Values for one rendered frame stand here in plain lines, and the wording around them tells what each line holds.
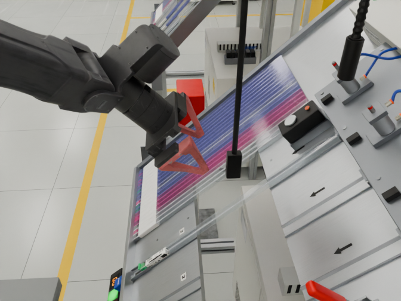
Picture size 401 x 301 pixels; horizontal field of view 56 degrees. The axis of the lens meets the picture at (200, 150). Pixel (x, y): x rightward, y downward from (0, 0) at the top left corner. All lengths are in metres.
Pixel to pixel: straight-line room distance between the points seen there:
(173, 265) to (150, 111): 0.35
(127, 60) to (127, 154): 1.88
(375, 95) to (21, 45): 0.46
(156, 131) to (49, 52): 0.21
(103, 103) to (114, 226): 1.49
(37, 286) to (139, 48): 0.73
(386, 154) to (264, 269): 0.57
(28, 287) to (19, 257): 0.90
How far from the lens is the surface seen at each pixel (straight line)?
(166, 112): 0.56
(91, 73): 0.46
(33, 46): 0.42
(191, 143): 0.54
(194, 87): 1.40
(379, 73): 0.63
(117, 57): 0.52
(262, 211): 1.14
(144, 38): 0.50
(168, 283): 0.77
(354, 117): 0.59
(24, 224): 2.11
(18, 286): 1.09
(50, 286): 1.06
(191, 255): 0.75
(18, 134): 2.79
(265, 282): 0.99
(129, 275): 0.87
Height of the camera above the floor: 1.44
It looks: 37 degrees down
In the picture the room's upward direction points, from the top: straight up
